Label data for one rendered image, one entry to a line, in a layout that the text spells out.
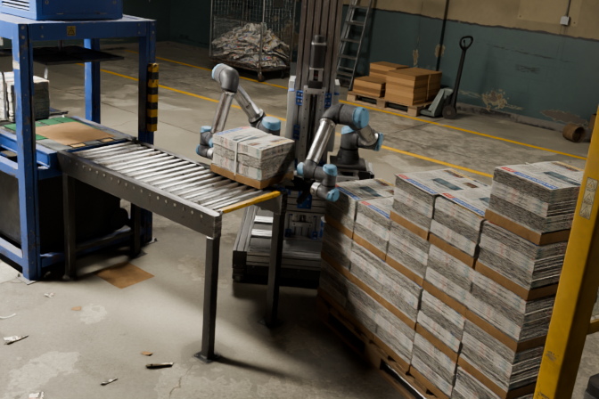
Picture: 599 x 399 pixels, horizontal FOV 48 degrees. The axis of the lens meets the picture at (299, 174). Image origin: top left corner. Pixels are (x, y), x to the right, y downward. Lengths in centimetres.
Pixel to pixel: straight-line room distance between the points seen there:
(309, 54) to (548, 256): 213
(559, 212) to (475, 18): 790
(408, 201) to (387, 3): 812
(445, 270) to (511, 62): 736
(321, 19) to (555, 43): 615
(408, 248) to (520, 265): 69
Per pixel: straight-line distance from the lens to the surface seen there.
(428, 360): 331
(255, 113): 425
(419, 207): 317
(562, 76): 1002
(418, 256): 323
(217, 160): 385
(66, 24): 418
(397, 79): 985
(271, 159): 367
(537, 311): 286
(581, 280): 235
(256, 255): 431
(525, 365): 298
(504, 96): 1032
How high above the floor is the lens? 202
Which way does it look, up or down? 18 degrees down
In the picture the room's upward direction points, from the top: 5 degrees clockwise
